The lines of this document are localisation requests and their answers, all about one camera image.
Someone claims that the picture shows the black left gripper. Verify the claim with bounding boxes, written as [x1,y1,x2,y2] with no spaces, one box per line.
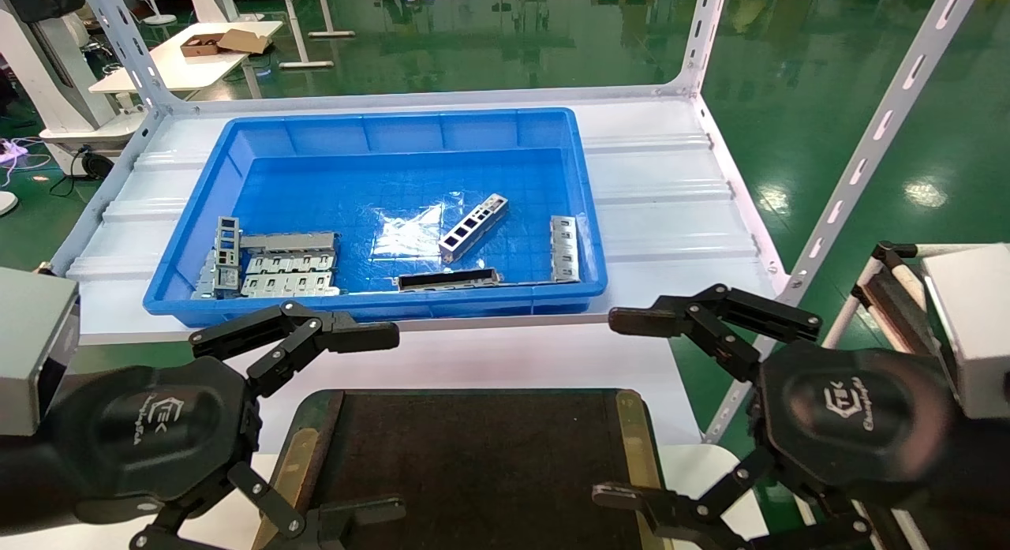
[55,299,407,550]

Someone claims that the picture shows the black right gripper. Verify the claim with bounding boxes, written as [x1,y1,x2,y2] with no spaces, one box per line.
[592,283,960,550]

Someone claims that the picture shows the grey metal part with square holes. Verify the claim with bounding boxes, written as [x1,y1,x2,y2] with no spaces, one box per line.
[439,193,510,264]

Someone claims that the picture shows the flat slotted grey metal part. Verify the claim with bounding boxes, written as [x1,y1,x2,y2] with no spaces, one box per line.
[245,253,339,275]
[239,272,342,298]

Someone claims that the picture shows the grey ladder-shaped metal part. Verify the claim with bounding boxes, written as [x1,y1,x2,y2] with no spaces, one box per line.
[215,216,241,290]

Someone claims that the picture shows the long grey metal channel part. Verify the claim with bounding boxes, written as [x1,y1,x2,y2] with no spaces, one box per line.
[239,231,340,255]

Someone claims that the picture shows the black container tray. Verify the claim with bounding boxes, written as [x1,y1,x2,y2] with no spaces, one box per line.
[252,388,671,550]

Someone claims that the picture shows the dark-faced long metal part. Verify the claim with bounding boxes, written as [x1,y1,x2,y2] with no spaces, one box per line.
[397,268,503,291]

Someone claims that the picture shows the short slotted grey metal part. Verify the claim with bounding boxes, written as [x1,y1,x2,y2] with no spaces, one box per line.
[550,215,581,283]

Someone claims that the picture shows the white metal shelf rack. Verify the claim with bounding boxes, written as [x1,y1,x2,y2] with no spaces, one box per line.
[36,0,987,444]

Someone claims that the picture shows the clear plastic film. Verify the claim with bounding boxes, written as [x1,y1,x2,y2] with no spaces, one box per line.
[371,191,474,259]

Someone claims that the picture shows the large blue plastic bin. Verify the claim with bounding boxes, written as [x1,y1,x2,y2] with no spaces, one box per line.
[142,107,609,328]

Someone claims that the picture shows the black round floor device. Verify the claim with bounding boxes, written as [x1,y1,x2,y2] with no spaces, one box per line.
[49,144,115,197]

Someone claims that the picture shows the white work table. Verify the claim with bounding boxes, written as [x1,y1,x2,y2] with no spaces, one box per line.
[88,20,285,101]

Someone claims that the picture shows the open cardboard box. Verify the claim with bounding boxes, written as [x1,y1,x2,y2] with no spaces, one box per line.
[180,28,273,58]

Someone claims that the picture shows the white table with T-legs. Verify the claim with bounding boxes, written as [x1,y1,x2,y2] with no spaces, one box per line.
[245,0,356,69]

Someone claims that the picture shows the small grey metal bracket part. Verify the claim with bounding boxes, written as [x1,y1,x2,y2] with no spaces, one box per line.
[192,250,218,300]

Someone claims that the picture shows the white and black cart frame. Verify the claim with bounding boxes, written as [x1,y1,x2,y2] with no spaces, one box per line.
[821,241,960,361]

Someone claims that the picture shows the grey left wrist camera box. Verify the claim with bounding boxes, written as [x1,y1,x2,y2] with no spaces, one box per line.
[0,266,80,436]

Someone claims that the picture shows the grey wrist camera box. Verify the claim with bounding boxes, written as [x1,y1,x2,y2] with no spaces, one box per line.
[919,244,1010,421]
[0,266,80,436]

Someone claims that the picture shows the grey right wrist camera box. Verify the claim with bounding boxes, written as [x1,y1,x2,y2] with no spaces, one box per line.
[919,244,1010,421]

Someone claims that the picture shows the white and purple floor cables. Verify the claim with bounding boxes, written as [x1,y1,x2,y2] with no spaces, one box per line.
[0,138,48,172]

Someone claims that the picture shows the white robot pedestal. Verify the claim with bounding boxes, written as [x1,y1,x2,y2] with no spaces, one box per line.
[0,0,147,152]

